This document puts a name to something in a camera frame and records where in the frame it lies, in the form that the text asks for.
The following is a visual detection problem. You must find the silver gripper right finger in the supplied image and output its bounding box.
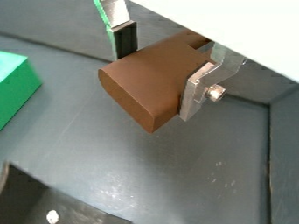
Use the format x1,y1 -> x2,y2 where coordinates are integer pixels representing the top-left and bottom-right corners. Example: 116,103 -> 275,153
178,43 -> 245,121

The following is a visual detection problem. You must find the green foam shape block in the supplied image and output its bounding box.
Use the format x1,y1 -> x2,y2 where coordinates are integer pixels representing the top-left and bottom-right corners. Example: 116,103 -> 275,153
0,51 -> 42,130

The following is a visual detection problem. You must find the black curved fixture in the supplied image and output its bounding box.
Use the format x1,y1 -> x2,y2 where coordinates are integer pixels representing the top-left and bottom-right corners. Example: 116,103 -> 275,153
0,162 -> 132,224

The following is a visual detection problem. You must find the brown square-circle object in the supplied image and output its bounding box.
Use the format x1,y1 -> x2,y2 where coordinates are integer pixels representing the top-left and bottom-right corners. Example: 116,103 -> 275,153
97,30 -> 209,133

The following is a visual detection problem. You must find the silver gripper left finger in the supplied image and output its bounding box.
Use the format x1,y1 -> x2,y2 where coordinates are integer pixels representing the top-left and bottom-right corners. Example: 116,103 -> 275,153
93,0 -> 137,60

